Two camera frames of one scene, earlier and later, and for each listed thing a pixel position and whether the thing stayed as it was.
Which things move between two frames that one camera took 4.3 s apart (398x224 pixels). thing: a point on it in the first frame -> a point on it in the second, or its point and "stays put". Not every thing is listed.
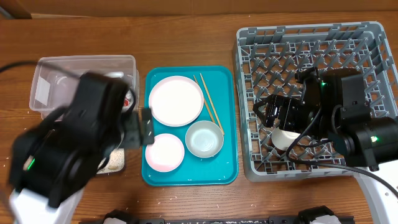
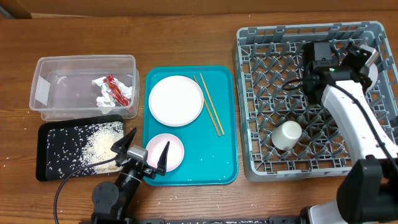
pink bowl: [166, 154] stays put
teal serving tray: [222, 84] stays put
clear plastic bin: [56, 77] stays put
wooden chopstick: [212, 103] stays put
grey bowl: [204, 139] -> [373, 74]
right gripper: [289, 106] -> [364, 79]
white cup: [283, 139] stays put
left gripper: [137, 132] -> [150, 171]
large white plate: [176, 101] stays put
